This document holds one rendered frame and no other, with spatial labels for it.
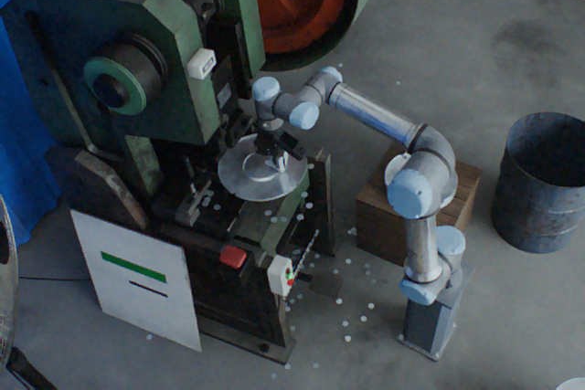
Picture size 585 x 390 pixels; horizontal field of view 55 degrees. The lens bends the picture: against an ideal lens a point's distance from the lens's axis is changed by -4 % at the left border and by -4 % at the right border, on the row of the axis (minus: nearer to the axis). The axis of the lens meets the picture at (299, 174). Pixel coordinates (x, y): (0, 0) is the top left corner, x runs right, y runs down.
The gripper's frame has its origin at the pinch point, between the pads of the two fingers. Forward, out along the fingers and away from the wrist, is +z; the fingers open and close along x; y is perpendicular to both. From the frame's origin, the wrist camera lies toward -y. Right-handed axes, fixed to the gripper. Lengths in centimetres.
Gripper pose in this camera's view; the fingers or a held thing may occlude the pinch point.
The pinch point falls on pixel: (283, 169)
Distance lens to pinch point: 187.7
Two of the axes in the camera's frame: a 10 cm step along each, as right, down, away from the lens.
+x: -4.0, 7.1, -5.8
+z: 0.8, 6.5, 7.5
